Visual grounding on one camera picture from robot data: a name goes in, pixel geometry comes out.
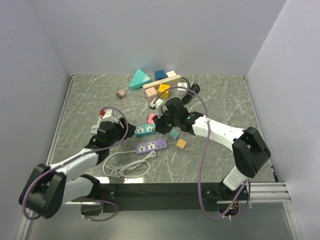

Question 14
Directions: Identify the dark blue cube socket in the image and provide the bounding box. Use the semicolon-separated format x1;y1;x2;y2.
154;69;168;81

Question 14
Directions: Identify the teal power strip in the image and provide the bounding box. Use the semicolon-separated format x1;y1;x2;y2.
134;123;159;138

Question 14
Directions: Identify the purple cable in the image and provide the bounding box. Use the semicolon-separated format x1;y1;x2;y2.
152;85;251;221
21;106;130;222

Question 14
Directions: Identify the black base bar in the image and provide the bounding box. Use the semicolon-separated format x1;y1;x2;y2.
71;182;237;212

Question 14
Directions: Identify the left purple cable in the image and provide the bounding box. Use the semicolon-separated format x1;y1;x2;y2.
21;106;130;222

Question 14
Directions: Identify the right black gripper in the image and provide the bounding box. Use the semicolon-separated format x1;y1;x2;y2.
152;108;179;136

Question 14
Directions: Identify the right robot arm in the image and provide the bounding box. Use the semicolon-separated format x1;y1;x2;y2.
150;97;271;200

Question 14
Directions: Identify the brown small charger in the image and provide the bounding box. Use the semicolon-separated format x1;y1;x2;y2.
116;89;127;99

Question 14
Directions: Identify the white cube adapter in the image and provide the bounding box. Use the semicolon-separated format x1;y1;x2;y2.
176;82;188;97

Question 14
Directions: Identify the teal triangular power socket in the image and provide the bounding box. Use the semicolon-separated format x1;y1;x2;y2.
129;69;152;90

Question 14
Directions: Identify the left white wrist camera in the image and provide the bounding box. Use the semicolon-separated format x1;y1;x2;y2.
97;108;118;125

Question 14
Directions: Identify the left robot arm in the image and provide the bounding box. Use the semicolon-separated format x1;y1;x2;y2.
18;117;136;220

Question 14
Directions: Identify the beige long power strip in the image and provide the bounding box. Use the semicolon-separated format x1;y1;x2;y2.
142;74;182;90

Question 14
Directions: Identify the purple power strip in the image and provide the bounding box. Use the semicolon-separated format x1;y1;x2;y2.
135;139;168;156

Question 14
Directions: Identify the orange small charger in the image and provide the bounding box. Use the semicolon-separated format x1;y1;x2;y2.
176;139;187;150

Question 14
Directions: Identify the pink cube socket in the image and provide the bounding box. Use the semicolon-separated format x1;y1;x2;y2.
144;87;158;102

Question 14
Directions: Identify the pink flat charger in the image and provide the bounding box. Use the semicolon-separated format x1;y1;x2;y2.
147;113;156;124

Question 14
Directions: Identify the white cube socket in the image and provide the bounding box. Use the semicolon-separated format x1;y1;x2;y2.
165;70;177;78

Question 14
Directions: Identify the teal small charger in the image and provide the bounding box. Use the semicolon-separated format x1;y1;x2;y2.
169;129;180;140

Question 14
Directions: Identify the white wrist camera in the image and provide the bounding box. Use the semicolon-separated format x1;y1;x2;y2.
97;108;118;125
149;98;165;114

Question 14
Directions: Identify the white cord of purple strip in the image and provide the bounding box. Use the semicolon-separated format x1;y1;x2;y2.
103;149;158;179

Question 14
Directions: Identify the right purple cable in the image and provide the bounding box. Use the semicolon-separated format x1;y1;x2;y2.
152;85;251;221

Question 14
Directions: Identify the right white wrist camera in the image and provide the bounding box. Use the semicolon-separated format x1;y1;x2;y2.
149;98;165;114

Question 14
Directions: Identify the black power cord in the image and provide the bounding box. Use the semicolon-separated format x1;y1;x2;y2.
180;76;201;105

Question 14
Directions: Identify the yellow cube socket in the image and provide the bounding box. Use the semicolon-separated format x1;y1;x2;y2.
158;83;171;99

